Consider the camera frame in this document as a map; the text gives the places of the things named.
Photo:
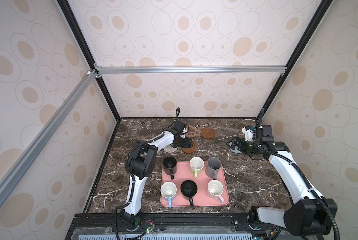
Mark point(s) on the blue mug white inside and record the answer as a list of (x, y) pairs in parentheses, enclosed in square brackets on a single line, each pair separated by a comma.
[(168, 191)]

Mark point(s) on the horizontal aluminium rail back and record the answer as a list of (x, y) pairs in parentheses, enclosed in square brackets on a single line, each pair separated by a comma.
[(192, 69)]

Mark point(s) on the black corner frame post left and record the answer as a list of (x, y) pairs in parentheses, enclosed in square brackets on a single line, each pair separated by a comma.
[(82, 43)]

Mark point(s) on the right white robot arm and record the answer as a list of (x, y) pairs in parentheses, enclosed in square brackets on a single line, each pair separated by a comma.
[(311, 213)]

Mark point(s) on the black mug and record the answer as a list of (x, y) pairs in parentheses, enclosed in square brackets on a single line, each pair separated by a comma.
[(189, 189), (170, 166)]

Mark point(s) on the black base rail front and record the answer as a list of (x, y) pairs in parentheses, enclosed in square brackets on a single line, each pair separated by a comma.
[(178, 226)]

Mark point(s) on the green mug white inside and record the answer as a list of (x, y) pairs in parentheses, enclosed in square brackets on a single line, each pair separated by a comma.
[(196, 166)]

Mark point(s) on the pink mug white inside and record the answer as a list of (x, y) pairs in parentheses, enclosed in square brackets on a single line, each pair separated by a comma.
[(215, 190)]

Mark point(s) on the black corner frame post right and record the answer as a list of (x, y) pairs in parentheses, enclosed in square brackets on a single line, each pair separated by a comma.
[(308, 33)]

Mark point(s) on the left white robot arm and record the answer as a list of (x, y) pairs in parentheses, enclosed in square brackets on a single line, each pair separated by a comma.
[(140, 164)]

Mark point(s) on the black mug back left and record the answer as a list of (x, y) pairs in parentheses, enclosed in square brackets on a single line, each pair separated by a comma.
[(170, 166)]

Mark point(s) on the cork paw print coaster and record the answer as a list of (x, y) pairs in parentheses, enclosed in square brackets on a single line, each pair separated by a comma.
[(192, 132)]

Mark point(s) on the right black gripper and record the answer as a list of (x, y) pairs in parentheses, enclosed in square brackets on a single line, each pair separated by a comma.
[(243, 142)]

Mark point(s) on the black corner frame post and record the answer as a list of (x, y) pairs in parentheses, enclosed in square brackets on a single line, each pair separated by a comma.
[(82, 43), (308, 33)]

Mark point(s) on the black mug front centre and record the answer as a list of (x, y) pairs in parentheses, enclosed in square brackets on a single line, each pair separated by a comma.
[(189, 189)]

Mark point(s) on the grey mug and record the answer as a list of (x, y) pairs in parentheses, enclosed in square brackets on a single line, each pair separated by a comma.
[(212, 168)]

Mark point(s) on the small brown wooden coaster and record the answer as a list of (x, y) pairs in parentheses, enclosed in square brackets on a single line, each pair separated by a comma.
[(190, 150)]

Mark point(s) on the light blue woven coaster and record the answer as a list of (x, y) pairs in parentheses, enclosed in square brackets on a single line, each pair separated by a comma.
[(233, 148)]

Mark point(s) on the white grey round coaster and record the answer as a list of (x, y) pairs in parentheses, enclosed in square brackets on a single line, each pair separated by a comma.
[(170, 149)]

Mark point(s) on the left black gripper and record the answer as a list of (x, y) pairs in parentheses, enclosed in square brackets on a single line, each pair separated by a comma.
[(187, 144)]

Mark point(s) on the brown wooden round coaster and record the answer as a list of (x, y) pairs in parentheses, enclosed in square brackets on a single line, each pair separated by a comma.
[(208, 133)]

